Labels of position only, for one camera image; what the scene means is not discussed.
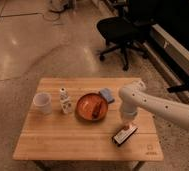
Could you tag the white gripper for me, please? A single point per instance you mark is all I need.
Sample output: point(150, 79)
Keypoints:
point(127, 123)

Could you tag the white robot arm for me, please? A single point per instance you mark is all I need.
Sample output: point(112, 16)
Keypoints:
point(133, 96)

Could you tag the brown object in bowl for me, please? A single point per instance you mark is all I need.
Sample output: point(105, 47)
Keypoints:
point(97, 110)

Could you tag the blue sponge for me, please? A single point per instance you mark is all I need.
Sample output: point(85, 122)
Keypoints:
point(106, 93)

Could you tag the orange bowl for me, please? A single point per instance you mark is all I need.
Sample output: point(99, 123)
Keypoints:
point(85, 106)

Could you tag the wooden table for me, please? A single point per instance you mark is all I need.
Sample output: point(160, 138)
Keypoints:
point(58, 136)

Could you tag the small white bottle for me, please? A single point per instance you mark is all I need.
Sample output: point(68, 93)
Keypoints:
point(65, 101)

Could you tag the long white bench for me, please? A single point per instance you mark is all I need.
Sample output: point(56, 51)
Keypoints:
point(175, 56)

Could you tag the white plastic cup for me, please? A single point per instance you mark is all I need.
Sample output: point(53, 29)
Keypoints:
point(42, 102)

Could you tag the black office chair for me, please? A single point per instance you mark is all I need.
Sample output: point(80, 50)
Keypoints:
point(132, 24)

